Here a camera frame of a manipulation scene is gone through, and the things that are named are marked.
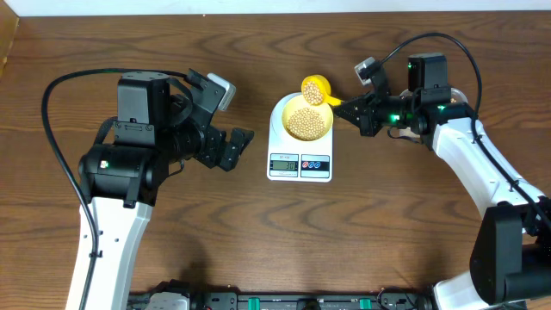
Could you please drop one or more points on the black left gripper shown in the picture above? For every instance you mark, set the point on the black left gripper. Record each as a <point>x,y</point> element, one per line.
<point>239,137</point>

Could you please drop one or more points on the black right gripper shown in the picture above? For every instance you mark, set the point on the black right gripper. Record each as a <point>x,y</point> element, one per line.
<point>365,120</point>

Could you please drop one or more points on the yellow plastic measuring scoop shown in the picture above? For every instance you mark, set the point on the yellow plastic measuring scoop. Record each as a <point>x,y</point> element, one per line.
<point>325,87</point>

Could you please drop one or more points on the pale yellow bowl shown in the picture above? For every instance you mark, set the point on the pale yellow bowl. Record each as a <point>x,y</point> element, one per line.
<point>299,102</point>

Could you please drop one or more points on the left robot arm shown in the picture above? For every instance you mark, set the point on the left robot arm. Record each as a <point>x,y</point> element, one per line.
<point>160,121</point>

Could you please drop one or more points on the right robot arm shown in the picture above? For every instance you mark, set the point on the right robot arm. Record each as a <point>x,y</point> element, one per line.
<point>510,261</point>

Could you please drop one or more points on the soybeans in scoop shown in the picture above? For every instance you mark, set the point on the soybeans in scoop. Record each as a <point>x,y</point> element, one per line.
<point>312,93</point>

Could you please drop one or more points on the soybeans in bowl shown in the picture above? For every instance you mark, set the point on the soybeans in bowl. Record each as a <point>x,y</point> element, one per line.
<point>306,124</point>

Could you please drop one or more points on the white digital kitchen scale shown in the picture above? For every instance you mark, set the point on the white digital kitchen scale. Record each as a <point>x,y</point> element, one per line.
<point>290,159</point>

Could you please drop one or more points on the clear plastic container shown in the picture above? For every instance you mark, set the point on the clear plastic container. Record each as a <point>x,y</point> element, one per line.
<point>456,96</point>

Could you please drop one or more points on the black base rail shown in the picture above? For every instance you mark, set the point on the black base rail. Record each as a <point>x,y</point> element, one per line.
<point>182,295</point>

